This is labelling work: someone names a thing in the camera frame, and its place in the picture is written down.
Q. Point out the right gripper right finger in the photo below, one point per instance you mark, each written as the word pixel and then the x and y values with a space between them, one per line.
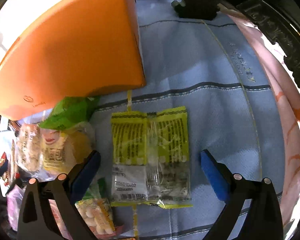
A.
pixel 263 220

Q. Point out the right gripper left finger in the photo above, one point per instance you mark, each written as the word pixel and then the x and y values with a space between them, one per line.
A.
pixel 36 220

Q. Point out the pink snack packet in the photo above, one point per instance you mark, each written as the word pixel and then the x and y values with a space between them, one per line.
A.
pixel 14 201

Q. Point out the peanut candy packet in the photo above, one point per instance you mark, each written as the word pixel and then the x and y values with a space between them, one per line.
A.
pixel 98 216

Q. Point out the biscuit packet clear wrap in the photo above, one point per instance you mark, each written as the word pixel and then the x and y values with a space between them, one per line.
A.
pixel 28 148

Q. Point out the green snack packet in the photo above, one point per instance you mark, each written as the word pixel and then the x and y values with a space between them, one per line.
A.
pixel 69 112

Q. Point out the yellow snack packet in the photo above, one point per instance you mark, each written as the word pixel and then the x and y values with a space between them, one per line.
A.
pixel 151 159

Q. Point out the yellow bread bag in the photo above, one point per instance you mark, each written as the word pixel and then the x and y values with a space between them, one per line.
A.
pixel 62 150

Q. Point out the pink patterned cloth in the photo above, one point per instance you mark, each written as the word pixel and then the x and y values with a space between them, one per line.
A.
pixel 271 57

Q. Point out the blue tablecloth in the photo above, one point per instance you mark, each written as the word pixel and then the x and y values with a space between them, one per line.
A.
pixel 208 67

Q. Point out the orange cardboard box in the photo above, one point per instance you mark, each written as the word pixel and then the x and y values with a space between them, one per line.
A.
pixel 51 49

